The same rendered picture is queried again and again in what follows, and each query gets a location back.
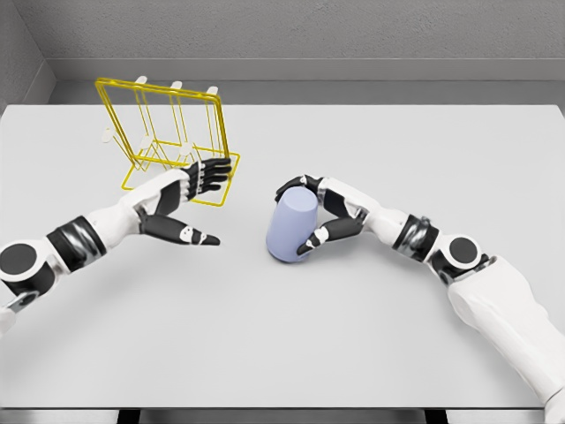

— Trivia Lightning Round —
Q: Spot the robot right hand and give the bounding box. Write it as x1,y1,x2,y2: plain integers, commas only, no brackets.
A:
275,174,381,257

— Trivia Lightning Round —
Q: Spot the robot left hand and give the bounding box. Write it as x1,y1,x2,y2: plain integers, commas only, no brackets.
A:
117,157,233,247

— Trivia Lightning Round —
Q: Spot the yellow wire cup holder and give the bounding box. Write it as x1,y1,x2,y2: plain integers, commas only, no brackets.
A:
94,75,242,208

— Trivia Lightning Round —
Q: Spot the light blue cup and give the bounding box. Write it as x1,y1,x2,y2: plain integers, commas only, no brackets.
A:
265,186,319,265

